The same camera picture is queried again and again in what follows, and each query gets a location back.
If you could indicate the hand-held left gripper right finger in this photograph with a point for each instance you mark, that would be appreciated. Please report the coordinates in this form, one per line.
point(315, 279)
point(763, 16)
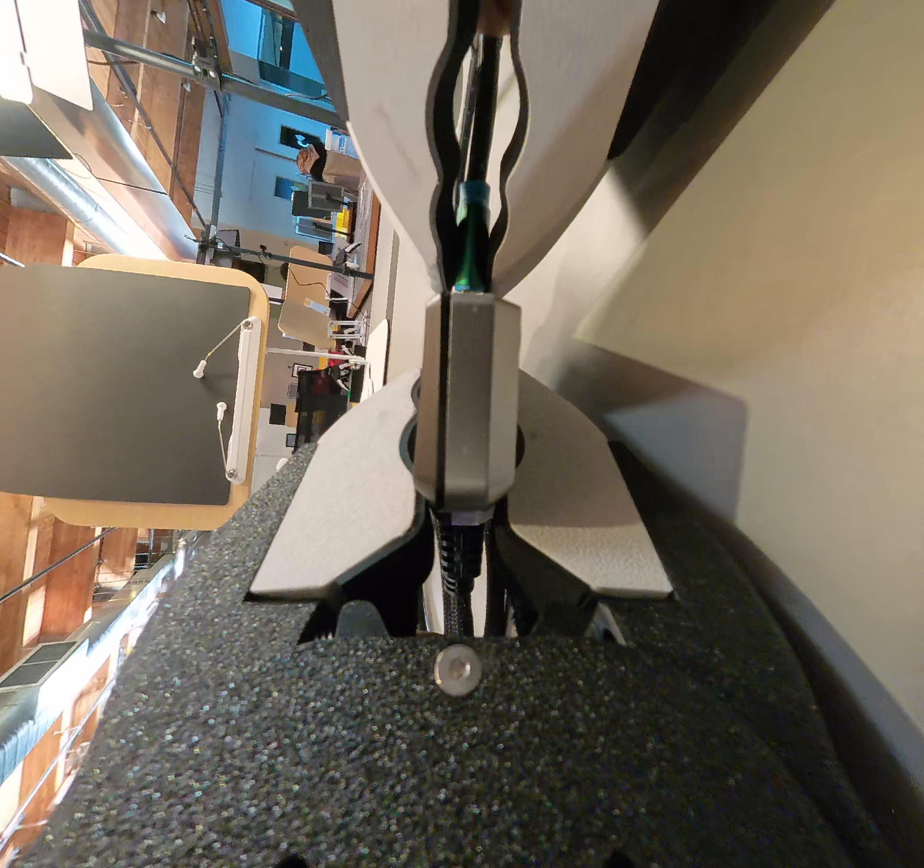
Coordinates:
point(577, 507)

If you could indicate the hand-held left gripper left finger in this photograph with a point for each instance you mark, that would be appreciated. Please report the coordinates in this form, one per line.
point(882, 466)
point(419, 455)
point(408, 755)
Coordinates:
point(346, 507)

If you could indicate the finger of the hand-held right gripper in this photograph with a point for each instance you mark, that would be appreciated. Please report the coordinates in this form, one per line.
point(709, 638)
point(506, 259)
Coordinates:
point(577, 52)
point(390, 52)

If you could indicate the grey adapter block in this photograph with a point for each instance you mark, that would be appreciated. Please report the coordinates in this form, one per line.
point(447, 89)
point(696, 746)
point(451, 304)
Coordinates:
point(476, 391)

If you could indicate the black equipment rack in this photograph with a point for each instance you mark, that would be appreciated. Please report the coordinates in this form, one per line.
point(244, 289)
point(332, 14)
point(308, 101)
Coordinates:
point(317, 406)

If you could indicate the brown paper bag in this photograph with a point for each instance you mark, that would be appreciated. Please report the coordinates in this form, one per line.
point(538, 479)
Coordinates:
point(339, 168)

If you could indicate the black steel beam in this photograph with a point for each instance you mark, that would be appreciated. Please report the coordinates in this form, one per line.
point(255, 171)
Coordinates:
point(216, 78)

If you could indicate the hanging beige panel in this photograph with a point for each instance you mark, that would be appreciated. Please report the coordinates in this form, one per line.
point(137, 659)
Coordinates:
point(303, 327)

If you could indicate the hanging grey panel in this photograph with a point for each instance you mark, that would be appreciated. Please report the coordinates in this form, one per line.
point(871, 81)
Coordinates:
point(43, 16)

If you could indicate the silver ventilation duct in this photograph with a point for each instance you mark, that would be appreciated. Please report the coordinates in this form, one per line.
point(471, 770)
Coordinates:
point(108, 175)

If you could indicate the wall air vent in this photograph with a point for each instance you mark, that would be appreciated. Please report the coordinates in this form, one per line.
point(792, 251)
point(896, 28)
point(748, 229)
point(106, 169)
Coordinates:
point(43, 666)

